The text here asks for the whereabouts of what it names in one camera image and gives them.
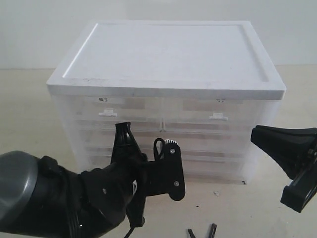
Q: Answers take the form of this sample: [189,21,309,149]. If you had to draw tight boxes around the dark screwdriver bits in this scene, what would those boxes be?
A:
[186,223,218,238]

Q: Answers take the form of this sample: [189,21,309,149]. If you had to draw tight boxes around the clear drawer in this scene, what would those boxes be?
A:
[71,96,163,131]
[162,98,258,132]

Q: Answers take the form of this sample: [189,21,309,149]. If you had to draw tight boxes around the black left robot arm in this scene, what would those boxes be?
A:
[0,122,148,238]

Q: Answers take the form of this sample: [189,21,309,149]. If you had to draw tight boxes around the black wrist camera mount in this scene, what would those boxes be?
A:
[146,138,186,201]

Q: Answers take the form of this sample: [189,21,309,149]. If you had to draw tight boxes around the white plastic drawer cabinet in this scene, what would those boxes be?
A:
[47,20,286,184]

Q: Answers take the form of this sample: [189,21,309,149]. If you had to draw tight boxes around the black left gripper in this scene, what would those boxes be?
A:
[81,122,148,227]

